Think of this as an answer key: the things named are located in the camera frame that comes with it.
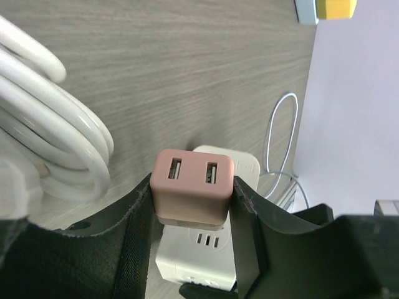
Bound white power strip cord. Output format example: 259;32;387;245
0;15;115;202

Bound white three pin cord plug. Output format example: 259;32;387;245
1;158;44;220

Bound blue power strip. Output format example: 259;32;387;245
294;0;319;25

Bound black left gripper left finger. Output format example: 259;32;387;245
1;178;154;298

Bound white cube socket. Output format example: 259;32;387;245
155;145;261;291

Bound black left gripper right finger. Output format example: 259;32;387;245
230;178;398;298

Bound small pink charger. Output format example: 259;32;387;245
150;149;234;231

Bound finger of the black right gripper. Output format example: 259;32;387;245
179;283;239;299

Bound thin white blue cable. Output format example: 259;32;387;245
258;92;312;209

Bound yellow usb charger on strip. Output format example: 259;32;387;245
315;0;357;20

